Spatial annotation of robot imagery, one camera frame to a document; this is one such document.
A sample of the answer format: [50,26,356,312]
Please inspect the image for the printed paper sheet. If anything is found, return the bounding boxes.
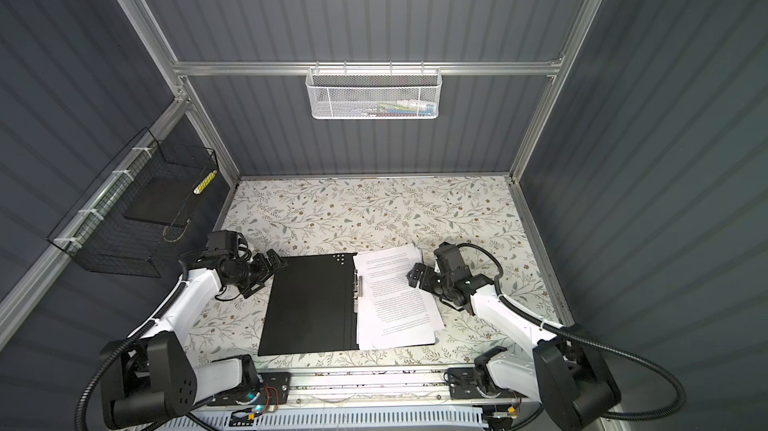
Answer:
[357,289,435,350]
[354,244,444,344]

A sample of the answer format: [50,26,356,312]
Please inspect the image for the red folder black inside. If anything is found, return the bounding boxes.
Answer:
[257,252,436,357]

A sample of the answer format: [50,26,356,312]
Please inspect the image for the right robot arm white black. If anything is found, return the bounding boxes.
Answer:
[407,242,621,430]

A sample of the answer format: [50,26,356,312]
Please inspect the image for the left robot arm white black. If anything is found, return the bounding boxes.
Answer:
[75,231,288,430]

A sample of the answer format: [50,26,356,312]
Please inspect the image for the yellow green marker pen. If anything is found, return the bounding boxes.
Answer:
[193,170,218,195]

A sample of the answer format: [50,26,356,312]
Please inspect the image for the black pad in basket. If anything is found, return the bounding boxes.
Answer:
[124,178,202,227]

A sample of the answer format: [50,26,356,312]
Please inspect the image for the pens in white basket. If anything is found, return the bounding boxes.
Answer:
[357,99,438,118]

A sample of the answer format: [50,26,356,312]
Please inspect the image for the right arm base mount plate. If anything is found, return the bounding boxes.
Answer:
[442,367,525,400]

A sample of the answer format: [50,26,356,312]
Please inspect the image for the black wire mesh basket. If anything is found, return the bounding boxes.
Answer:
[48,129,219,278]

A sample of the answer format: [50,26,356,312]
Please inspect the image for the aluminium front rail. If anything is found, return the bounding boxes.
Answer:
[122,360,607,411]

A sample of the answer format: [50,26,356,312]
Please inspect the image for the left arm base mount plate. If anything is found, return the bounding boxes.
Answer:
[209,372,292,407]

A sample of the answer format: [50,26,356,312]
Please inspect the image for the white wire mesh basket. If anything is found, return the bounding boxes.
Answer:
[305,68,443,120]

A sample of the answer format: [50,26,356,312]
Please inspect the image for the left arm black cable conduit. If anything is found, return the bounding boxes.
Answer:
[73,244,253,431]

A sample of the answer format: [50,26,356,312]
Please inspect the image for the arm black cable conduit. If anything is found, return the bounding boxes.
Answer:
[73,244,253,431]
[455,242,687,422]

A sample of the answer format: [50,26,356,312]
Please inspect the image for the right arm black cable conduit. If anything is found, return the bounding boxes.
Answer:
[455,242,687,422]

